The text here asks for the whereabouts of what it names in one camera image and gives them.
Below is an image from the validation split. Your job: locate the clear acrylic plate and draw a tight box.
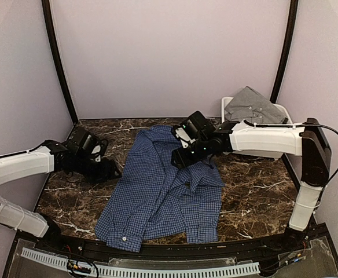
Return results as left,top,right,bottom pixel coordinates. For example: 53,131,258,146
108,257,237,270

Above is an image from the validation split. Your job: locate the grey folded shirt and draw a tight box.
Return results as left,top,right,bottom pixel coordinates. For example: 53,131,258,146
226,86,288,124

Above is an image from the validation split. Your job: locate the right black frame post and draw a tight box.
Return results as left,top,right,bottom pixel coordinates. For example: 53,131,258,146
270,0,299,104

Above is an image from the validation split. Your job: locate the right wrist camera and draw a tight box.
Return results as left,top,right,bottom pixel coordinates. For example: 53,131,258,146
172,126,195,148

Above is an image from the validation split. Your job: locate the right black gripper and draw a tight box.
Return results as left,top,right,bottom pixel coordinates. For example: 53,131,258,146
171,137,211,169

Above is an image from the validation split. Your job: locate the white slotted cable duct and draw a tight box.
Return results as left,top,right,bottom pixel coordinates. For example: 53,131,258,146
21,248,260,277

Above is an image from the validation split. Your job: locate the white plastic bin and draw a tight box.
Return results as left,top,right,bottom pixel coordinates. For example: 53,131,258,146
221,97,292,160

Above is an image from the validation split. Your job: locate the blue checked long sleeve shirt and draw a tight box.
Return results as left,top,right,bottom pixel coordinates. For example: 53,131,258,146
94,125,224,253

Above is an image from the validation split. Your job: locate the left black frame post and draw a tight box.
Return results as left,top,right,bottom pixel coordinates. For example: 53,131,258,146
41,0,79,125

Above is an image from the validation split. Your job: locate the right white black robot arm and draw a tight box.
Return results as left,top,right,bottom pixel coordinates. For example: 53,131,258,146
171,111,333,251

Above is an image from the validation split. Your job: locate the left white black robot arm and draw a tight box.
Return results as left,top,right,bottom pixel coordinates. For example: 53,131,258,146
0,127,121,253

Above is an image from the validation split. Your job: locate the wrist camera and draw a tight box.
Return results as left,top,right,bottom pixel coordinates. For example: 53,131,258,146
172,126,195,148
90,139,108,162

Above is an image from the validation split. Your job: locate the black curved front rail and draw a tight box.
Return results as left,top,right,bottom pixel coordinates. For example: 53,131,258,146
32,229,311,262

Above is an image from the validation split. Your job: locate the black frame post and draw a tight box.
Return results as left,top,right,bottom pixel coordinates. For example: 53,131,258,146
41,0,79,125
270,0,299,104

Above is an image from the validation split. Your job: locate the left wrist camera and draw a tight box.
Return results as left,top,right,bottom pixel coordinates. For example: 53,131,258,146
90,139,108,162

